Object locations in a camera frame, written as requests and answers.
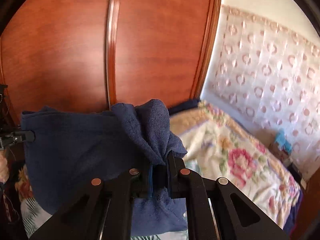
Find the navy printed t-shirt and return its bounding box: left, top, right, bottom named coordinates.
left=20, top=99, right=188, bottom=235

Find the floral blanket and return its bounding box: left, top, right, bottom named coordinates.
left=14, top=100, right=301, bottom=232

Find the person's right hand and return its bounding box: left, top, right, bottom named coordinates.
left=0, top=152, right=10, bottom=183

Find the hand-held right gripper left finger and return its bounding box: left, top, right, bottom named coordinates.
left=29, top=166, right=154, bottom=240

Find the blue box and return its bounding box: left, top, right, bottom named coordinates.
left=274, top=129, right=293, bottom=156

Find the wooden headboard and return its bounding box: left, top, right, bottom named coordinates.
left=0, top=0, right=222, bottom=128

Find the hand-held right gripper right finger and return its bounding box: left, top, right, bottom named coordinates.
left=166, top=151, right=290, bottom=240

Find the circle-patterned wall cloth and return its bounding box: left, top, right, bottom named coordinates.
left=200, top=4, right=320, bottom=182

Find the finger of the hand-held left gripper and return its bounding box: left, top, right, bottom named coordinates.
left=0, top=129, right=35, bottom=143

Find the leaf-print bed sheet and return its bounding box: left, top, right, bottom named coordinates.
left=20, top=197, right=188, bottom=240

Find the navy blanket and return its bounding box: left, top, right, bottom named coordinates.
left=282, top=187, right=304, bottom=234

